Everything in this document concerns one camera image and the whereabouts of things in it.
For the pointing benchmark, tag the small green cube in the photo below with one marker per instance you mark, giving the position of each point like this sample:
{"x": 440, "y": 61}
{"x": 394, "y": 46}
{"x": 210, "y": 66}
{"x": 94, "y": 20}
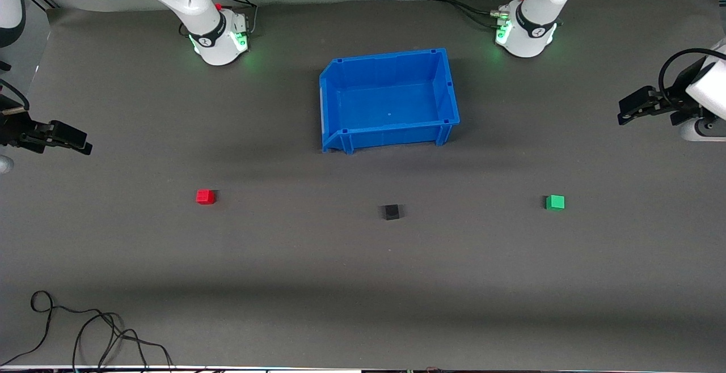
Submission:
{"x": 555, "y": 202}

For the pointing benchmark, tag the small black cube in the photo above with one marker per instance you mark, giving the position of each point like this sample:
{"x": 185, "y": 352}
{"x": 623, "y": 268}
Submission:
{"x": 390, "y": 212}

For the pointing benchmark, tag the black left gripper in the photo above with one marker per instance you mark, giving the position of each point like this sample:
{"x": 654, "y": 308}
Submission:
{"x": 674, "y": 105}

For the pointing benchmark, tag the blue plastic storage bin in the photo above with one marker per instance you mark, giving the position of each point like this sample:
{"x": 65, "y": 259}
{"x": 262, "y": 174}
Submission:
{"x": 391, "y": 106}

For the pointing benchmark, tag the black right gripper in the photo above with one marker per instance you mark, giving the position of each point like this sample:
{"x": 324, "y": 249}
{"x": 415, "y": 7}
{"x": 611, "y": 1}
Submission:
{"x": 12, "y": 132}

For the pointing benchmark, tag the small red cube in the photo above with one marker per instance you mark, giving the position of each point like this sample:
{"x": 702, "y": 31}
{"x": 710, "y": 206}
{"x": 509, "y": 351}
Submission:
{"x": 205, "y": 196}

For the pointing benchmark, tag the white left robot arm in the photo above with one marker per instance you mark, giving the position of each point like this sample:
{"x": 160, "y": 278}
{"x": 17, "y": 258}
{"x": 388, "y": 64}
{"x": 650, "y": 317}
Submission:
{"x": 539, "y": 21}

